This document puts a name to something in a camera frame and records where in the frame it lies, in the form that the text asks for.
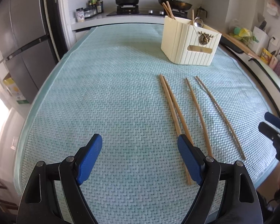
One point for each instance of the cream utensil holder box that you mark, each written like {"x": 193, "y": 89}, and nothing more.
{"x": 185, "y": 44}

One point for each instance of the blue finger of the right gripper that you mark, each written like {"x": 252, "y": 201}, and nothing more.
{"x": 269, "y": 132}
{"x": 271, "y": 118}

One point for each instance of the yellow cup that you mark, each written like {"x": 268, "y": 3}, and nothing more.
{"x": 265, "y": 56}

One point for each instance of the condiment bottles group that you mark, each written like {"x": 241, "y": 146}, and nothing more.
{"x": 95, "y": 6}

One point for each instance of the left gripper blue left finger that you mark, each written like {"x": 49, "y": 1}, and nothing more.
{"x": 87, "y": 157}

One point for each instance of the grey refrigerator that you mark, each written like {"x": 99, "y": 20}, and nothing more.
{"x": 26, "y": 45}

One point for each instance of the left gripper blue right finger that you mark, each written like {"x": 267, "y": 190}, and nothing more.
{"x": 192, "y": 159}

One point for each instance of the dark french press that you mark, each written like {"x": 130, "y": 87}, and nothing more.
{"x": 202, "y": 13}

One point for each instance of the white knife block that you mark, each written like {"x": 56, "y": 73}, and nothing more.
{"x": 259, "y": 40}

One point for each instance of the yellow cardboard box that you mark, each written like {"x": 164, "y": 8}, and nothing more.
{"x": 14, "y": 90}

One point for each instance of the wall calendar hanging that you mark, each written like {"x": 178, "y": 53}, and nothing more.
{"x": 273, "y": 9}

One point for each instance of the black gas stove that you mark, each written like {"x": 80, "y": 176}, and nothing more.
{"x": 134, "y": 10}

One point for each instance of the green cutting board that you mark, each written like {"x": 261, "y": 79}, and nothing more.
{"x": 269, "y": 72}

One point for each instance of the wooden cutting board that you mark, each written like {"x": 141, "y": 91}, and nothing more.
{"x": 240, "y": 45}

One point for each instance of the light blue table cloth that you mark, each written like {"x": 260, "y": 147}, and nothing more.
{"x": 108, "y": 83}

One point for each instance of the yellow green bag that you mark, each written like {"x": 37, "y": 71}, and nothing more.
{"x": 241, "y": 33}

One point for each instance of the black wok glass lid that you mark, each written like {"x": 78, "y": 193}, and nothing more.
{"x": 177, "y": 4}

